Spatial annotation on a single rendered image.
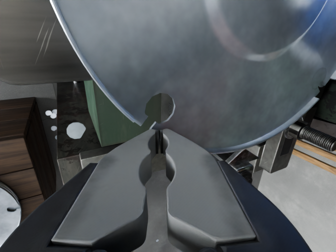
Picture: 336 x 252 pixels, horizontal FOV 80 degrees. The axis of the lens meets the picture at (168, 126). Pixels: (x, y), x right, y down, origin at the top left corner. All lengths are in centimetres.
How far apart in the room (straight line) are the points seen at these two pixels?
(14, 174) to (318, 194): 171
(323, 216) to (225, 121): 171
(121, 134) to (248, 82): 19
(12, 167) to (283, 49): 63
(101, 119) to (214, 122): 16
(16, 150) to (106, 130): 38
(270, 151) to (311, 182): 146
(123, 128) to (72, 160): 9
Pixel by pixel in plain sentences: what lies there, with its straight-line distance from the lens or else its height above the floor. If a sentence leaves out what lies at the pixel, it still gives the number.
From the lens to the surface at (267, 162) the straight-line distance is 34.
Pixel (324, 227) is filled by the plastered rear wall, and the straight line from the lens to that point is 190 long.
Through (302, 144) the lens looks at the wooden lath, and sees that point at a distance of 138.
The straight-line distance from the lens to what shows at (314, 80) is 26.
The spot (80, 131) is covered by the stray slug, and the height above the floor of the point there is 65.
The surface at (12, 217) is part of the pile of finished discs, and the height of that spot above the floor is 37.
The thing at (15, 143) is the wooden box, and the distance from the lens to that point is 63.
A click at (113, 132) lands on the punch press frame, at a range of 29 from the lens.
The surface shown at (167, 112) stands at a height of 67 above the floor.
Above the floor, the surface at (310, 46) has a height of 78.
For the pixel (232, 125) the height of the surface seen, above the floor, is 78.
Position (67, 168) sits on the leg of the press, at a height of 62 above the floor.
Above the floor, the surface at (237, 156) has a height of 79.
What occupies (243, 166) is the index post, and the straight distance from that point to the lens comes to 21.
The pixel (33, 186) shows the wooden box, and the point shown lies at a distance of 70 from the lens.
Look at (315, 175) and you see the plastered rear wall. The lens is 175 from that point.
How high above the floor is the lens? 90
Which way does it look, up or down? 53 degrees down
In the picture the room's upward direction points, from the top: 133 degrees clockwise
